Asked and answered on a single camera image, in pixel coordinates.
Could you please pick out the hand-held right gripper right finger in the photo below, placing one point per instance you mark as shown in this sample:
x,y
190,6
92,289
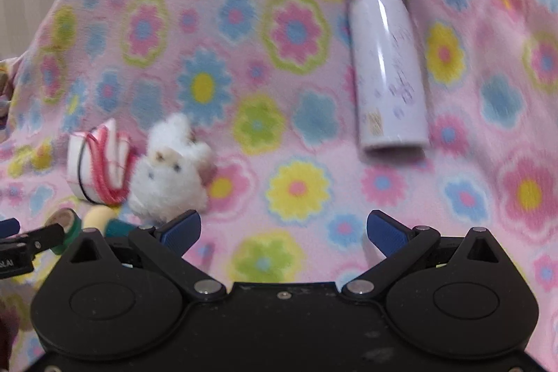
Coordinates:
x,y
388,233

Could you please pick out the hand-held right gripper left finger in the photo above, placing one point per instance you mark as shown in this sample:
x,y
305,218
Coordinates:
x,y
181,230

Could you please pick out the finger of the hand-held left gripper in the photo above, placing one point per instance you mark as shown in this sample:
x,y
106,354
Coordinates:
x,y
8,227
43,237

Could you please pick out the green plastic dumbbell-shaped item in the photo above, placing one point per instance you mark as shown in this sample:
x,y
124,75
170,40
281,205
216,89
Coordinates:
x,y
73,232

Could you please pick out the white plush animal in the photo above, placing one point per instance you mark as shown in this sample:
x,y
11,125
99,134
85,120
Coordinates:
x,y
170,171

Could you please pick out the pink flower fleece blanket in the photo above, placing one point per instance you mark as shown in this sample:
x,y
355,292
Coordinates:
x,y
305,115

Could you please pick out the purple and white bottle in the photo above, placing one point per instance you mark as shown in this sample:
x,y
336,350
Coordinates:
x,y
386,62

